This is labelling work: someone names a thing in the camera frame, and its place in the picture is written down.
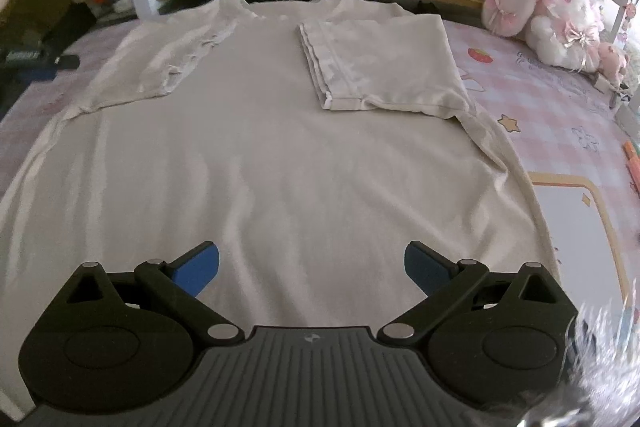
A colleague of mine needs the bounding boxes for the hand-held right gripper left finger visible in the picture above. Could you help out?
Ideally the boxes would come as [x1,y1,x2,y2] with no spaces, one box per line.
[52,241,246,348]

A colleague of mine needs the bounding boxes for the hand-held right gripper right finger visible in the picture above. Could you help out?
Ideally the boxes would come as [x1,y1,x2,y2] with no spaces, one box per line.
[376,240,576,348]

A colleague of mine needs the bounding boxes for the cream printed t-shirt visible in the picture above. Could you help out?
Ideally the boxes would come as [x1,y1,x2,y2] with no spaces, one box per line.
[0,0,562,423]

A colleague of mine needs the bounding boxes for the fluffy white sleeve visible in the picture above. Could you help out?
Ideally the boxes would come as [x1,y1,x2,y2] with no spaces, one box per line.
[520,292,640,427]

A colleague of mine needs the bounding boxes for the pink checked cartoon mat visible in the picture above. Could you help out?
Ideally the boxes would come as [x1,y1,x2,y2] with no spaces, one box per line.
[0,19,640,358]

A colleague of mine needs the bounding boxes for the orange highlighter pen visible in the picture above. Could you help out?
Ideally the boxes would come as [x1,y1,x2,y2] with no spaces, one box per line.
[621,141,640,195]

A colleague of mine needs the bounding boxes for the pink white plush toy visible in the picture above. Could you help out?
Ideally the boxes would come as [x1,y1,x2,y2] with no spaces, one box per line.
[481,0,631,75]

